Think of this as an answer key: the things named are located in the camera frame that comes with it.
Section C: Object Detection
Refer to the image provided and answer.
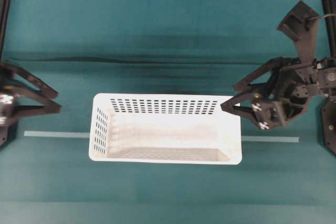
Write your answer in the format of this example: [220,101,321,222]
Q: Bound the white perforated plastic basket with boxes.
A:
[88,93,243,165]

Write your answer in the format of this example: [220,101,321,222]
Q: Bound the black aluminium frame rail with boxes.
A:
[0,0,11,56]

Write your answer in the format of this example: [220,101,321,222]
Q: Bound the black right frame rail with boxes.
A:
[322,0,335,58]

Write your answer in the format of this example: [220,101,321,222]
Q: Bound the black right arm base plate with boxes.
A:
[318,98,335,157]

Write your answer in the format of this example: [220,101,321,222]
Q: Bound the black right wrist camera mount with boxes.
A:
[277,1,319,65]

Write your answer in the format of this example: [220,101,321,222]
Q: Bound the light green tape strip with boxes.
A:
[24,131,299,143]

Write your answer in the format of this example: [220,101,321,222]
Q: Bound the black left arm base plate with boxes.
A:
[0,122,18,149]

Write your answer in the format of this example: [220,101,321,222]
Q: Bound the black right camera cable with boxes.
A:
[306,13,336,23]

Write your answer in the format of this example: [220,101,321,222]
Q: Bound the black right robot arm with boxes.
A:
[220,57,335,130]

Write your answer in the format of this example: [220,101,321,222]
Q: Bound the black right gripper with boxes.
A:
[220,57,319,130]

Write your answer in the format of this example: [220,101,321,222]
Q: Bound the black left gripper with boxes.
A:
[1,62,61,127]

